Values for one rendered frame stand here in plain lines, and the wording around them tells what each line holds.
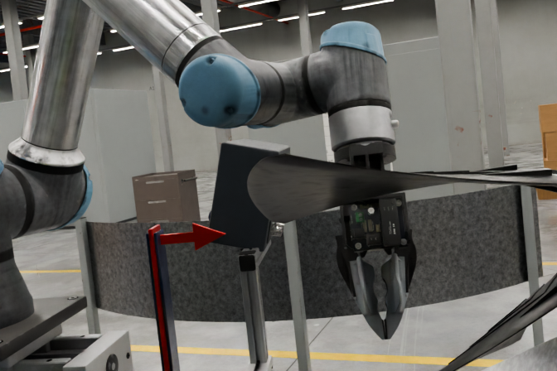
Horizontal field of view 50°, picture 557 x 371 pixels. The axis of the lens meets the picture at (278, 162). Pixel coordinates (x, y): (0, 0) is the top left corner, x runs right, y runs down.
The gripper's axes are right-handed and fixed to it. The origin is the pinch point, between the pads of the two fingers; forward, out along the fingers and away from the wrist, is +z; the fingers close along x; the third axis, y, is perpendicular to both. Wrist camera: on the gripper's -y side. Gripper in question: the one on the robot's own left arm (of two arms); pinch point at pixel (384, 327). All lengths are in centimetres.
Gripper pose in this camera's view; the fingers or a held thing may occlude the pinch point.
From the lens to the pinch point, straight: 70.9
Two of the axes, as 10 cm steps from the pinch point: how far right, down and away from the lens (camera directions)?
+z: 0.8, 9.7, -2.4
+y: -1.3, -2.3, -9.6
